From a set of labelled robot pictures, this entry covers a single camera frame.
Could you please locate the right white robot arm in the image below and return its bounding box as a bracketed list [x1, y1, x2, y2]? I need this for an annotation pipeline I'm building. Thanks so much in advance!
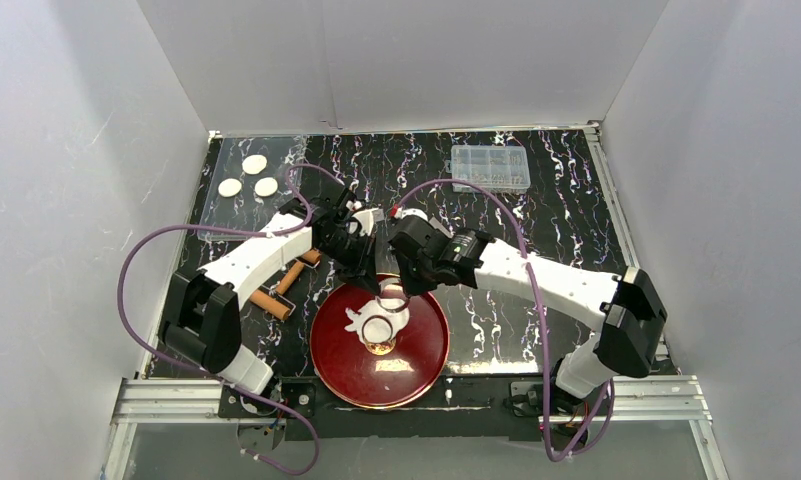
[388, 210, 668, 399]

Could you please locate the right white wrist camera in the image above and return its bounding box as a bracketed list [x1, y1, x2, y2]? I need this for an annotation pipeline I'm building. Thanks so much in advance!
[389, 205, 429, 226]

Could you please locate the white dough piece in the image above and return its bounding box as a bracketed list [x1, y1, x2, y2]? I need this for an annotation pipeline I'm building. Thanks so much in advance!
[344, 298, 410, 344]

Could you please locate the white dough disc left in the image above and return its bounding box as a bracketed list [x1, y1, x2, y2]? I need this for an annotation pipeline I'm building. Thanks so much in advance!
[217, 178, 242, 198]

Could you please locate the white dough disc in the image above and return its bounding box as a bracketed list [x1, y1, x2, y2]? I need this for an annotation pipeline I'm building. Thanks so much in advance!
[254, 177, 279, 198]
[217, 178, 242, 198]
[241, 154, 268, 175]

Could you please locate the round red tray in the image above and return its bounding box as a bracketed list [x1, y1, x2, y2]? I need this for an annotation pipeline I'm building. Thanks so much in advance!
[309, 284, 450, 409]

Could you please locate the cut round dough wrapper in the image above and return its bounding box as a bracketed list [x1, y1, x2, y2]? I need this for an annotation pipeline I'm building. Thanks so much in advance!
[361, 315, 394, 344]

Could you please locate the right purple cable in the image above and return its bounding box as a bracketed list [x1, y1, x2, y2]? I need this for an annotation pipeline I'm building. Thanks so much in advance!
[393, 178, 617, 464]

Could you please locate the white dough disc top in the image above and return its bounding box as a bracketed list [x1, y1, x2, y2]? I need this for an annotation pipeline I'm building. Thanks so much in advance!
[241, 154, 268, 175]

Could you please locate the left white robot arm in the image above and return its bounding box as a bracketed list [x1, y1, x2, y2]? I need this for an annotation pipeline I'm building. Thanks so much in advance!
[158, 184, 384, 394]

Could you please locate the white dough disc right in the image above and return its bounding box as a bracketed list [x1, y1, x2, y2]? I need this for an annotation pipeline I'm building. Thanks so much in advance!
[254, 177, 279, 198]

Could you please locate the clear compartment storage box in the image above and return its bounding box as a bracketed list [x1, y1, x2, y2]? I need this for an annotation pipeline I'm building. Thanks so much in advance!
[450, 145, 531, 194]

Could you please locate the aluminium frame rail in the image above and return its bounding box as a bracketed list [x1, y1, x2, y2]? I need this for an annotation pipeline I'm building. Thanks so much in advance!
[98, 375, 712, 479]

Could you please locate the metal ring cutter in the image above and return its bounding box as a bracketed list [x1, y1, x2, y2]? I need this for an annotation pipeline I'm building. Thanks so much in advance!
[376, 277, 410, 313]

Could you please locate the clear plastic tray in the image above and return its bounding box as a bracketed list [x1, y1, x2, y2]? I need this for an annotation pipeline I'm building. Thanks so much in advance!
[192, 135, 307, 231]

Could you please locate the wooden rolling pin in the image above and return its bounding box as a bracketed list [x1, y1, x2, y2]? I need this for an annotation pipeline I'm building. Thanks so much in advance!
[249, 249, 322, 321]

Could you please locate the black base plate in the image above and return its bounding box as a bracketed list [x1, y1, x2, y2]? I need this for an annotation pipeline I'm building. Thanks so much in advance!
[217, 374, 607, 444]

